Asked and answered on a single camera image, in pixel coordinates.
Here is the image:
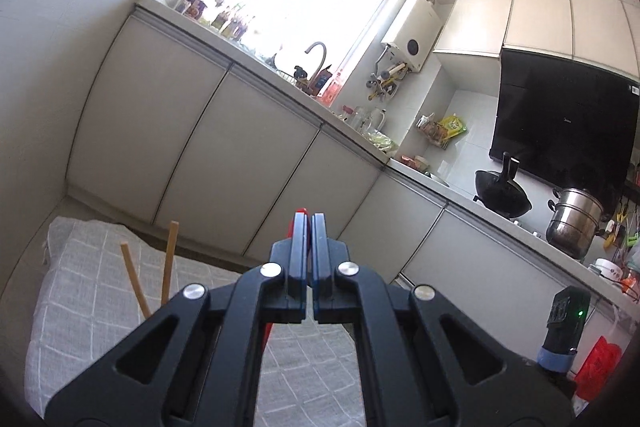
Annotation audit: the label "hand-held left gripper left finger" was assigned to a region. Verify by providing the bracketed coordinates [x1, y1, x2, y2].
[42, 212, 311, 427]

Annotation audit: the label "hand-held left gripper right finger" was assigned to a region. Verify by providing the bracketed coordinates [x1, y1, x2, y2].
[311, 212, 576, 427]

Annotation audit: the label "red plastic spoon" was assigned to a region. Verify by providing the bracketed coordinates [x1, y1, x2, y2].
[260, 207, 316, 353]

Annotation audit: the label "wooden chopstick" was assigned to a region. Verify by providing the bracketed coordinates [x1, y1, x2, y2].
[159, 221, 179, 308]
[120, 243, 152, 320]

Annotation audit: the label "red plastic bag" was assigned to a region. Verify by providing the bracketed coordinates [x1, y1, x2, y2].
[574, 336, 623, 400]

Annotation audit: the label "white patterned bowl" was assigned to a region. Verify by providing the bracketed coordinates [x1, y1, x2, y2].
[592, 258, 626, 283]

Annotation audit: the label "white cabinet door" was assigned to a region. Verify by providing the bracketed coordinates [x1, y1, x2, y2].
[244, 127, 390, 268]
[156, 67, 322, 253]
[342, 167, 447, 280]
[67, 9, 233, 225]

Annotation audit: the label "wide white cabinet drawer front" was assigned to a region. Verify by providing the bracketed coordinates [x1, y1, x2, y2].
[405, 202, 618, 358]

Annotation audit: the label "stainless steel steamer pot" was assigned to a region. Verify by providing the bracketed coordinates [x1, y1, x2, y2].
[545, 187, 611, 260]

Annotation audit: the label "gas stove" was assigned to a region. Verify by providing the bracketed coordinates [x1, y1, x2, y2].
[475, 197, 551, 240]

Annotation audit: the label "bag of green vegetables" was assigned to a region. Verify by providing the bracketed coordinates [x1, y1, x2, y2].
[362, 131, 401, 152]

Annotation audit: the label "black wok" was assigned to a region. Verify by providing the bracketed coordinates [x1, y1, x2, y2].
[472, 152, 533, 220]

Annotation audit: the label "white lower cabinets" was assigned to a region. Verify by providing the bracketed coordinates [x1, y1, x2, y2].
[135, 0, 640, 333]

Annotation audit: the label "red dish soap bottle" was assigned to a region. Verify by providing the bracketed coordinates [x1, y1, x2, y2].
[320, 69, 345, 105]

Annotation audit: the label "brown carton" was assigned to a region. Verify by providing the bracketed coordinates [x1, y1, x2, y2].
[311, 64, 333, 98]

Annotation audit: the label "hanging kitchen tools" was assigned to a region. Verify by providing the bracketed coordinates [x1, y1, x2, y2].
[367, 62, 406, 102]

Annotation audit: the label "yellow food packet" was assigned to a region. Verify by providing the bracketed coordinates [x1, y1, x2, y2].
[437, 113, 468, 138]

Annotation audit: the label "black range hood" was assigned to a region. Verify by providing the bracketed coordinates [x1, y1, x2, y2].
[489, 48, 640, 220]

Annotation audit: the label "curved metal faucet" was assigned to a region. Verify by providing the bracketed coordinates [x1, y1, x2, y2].
[304, 41, 328, 92]

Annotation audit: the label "grey checked tablecloth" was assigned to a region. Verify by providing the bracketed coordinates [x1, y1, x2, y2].
[24, 216, 366, 427]

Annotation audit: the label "white water heater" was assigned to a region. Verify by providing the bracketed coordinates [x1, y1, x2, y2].
[381, 0, 445, 74]

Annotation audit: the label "wall spice shelf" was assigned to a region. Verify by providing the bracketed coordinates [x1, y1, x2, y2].
[416, 114, 451, 150]

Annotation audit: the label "white upper wall cabinets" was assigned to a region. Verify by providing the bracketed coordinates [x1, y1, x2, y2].
[432, 0, 640, 75]

